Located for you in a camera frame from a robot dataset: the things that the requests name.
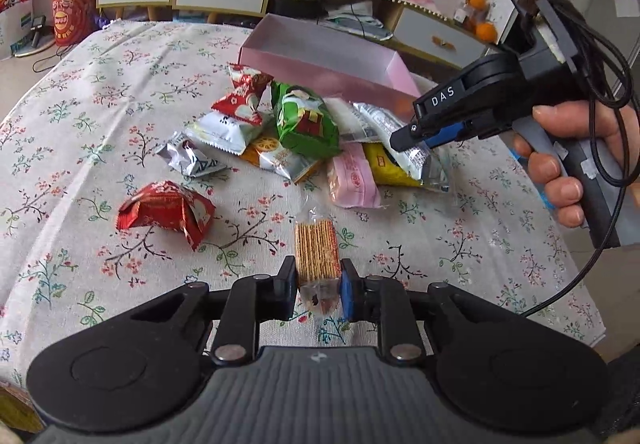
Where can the pink snack packet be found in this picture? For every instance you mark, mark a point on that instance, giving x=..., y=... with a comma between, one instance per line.
x=351, y=182

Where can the white shopping bag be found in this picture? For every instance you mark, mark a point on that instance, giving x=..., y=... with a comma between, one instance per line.
x=15, y=24

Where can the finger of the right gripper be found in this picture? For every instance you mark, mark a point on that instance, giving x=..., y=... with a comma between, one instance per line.
x=453, y=133
x=407, y=137

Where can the right hand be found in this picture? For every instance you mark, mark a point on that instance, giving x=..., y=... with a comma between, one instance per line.
x=555, y=137

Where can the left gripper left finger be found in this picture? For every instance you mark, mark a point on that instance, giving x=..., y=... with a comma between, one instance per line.
x=285, y=289

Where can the silver white snack packet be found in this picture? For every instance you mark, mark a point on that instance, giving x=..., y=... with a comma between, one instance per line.
x=418, y=163

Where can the silver blue snack packet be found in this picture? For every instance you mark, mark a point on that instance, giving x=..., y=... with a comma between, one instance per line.
x=184, y=156

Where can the pink cardboard box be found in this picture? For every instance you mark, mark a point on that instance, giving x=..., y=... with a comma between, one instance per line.
x=331, y=63

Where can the clear cracker packet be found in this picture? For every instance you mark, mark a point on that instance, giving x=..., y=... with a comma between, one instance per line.
x=317, y=260

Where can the green snack packet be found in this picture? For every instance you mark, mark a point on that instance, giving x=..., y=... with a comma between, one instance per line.
x=304, y=123

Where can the yellow snack packet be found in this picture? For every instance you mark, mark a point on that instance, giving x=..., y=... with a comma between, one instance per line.
x=384, y=169

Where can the floral cloth mat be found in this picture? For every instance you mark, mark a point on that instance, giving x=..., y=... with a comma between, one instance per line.
x=105, y=203

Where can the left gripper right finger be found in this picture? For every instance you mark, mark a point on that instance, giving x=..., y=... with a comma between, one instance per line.
x=350, y=290

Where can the red white snack packet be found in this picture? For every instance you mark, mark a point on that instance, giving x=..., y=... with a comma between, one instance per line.
x=242, y=102

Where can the white biscuit packet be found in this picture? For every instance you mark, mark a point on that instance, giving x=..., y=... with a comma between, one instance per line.
x=223, y=132

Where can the orange print snack packet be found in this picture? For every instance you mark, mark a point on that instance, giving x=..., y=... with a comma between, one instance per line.
x=267, y=153

